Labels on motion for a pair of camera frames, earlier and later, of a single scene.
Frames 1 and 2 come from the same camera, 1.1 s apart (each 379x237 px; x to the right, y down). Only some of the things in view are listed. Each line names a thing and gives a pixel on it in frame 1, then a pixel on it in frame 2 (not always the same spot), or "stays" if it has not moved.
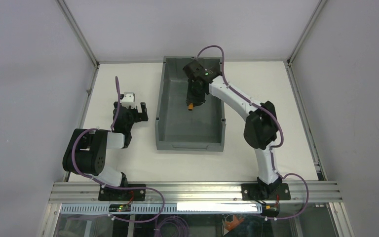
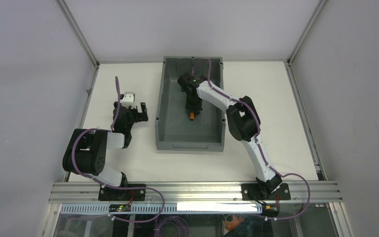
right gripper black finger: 200,99 to 198,108
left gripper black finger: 143,116 stays
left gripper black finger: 128,137 stays
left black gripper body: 130,109 stays
